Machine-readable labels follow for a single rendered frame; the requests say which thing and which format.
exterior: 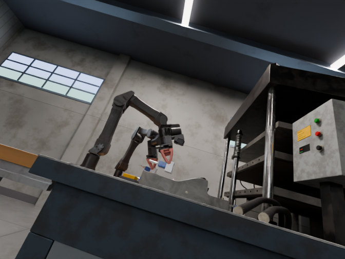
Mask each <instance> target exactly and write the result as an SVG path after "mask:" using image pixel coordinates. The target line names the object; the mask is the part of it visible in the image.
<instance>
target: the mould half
mask: <svg viewBox="0 0 345 259"><path fill-rule="evenodd" d="M139 184H141V185H144V186H147V187H150V188H153V189H157V190H161V191H163V192H167V193H170V194H174V195H177V196H180V197H184V198H187V199H190V200H194V201H197V202H200V203H203V204H207V205H210V206H213V207H216V208H219V209H223V210H227V211H228V205H229V201H228V200H224V199H221V198H218V197H214V196H210V195H209V194H208V193H207V189H208V181H207V180H205V179H202V178H192V179H188V180H183V181H175V180H172V179H169V178H166V177H163V176H160V175H158V174H155V173H152V172H148V171H145V170H143V172H142V175H141V178H140V181H139ZM185 191H187V192H188V194H186V193H185Z"/></svg>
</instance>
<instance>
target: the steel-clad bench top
mask: <svg viewBox="0 0 345 259"><path fill-rule="evenodd" d="M38 156H41V157H44V158H47V159H51V160H54V161H57V162H61V163H64V164H67V165H70V166H73V167H76V168H80V169H83V170H87V171H90V172H93V173H97V174H100V175H103V176H106V177H110V178H113V179H116V180H120V181H123V182H126V183H129V184H133V185H135V186H139V187H142V188H146V189H149V190H152V191H155V192H159V193H162V194H165V195H169V196H172V197H175V198H178V199H182V200H186V201H189V202H192V203H195V204H198V205H201V206H205V207H208V208H211V209H214V210H218V211H221V212H224V213H228V214H231V215H234V216H237V217H241V218H244V219H248V220H251V221H254V222H257V223H260V224H264V225H267V226H270V227H273V228H277V229H280V230H283V231H286V232H290V233H294V234H297V235H300V236H303V237H307V238H310V239H313V240H316V241H319V242H322V243H326V244H329V245H332V246H336V247H339V248H343V249H345V246H342V245H339V244H335V243H332V242H329V241H326V240H322V239H319V238H316V237H312V236H309V235H307V234H302V233H299V232H296V231H292V230H289V229H286V228H283V227H279V226H275V225H272V224H269V223H266V222H263V221H260V220H256V219H254V218H250V217H246V216H243V215H240V214H236V213H233V212H230V211H227V210H223V209H219V208H216V207H213V206H210V205H207V204H205V203H200V202H197V201H194V200H190V199H187V198H184V197H180V196H177V195H174V194H170V193H167V192H163V191H161V190H157V189H153V188H150V187H147V186H144V185H141V184H138V183H134V182H131V181H128V180H124V179H121V178H118V177H114V176H111V175H107V174H104V173H101V172H97V171H94V170H91V169H88V168H84V167H82V166H79V165H75V164H72V163H69V162H65V161H61V160H58V159H55V158H51V157H49V156H45V155H41V154H38Z"/></svg>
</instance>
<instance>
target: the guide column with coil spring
mask: <svg viewBox="0 0 345 259"><path fill-rule="evenodd" d="M237 133H242V131H241V130H238V131H237ZM238 163H239V158H234V162H233V170H232V178H231V186H230V191H229V198H228V201H229V205H234V199H235V189H236V181H237V170H238ZM228 211H230V212H233V207H231V206H228Z"/></svg>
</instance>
